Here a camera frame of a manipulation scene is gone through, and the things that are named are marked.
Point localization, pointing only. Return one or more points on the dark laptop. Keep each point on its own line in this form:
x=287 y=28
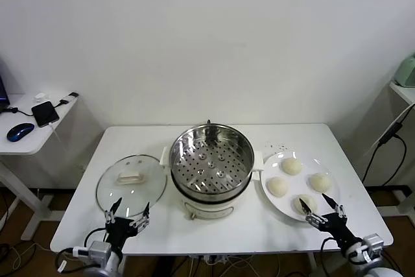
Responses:
x=2 y=92

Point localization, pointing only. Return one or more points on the white shelf board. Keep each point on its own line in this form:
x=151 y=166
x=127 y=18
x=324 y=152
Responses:
x=403 y=92

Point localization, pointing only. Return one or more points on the round glass pot lid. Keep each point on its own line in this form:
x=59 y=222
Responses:
x=152 y=179

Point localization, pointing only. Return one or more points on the small white earbud case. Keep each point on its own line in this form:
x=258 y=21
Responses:
x=40 y=97

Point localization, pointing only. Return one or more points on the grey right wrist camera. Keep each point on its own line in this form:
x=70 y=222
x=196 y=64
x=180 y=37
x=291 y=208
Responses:
x=374 y=244

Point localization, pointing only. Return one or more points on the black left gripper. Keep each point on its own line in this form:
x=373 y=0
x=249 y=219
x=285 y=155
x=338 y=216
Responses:
x=118 y=230

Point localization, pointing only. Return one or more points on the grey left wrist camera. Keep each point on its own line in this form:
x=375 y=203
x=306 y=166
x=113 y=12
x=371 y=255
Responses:
x=100 y=250

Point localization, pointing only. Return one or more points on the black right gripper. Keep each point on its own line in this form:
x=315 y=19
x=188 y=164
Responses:
x=338 y=228

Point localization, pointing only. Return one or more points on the perforated steel steamer basket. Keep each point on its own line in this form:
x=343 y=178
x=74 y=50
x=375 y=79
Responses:
x=210 y=163

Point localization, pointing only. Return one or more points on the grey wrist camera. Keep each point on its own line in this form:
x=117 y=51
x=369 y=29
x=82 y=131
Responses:
x=100 y=250
x=374 y=244

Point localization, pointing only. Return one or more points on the mint green appliance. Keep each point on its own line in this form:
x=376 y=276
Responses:
x=407 y=72

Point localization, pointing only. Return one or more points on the white side desk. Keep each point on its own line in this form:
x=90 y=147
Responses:
x=32 y=144

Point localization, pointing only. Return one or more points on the white steamed baozi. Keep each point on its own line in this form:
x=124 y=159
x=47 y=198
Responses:
x=291 y=166
x=277 y=187
x=321 y=182
x=296 y=207

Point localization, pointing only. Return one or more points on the black smartphone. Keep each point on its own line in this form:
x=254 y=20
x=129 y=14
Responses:
x=45 y=113

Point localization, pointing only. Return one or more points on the blue computer mouse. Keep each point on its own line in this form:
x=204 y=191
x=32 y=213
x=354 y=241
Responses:
x=20 y=131

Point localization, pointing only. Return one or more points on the white round plate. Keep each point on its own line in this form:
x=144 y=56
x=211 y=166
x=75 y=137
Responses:
x=282 y=207

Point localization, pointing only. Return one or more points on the cream electric cooker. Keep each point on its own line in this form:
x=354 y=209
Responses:
x=210 y=209

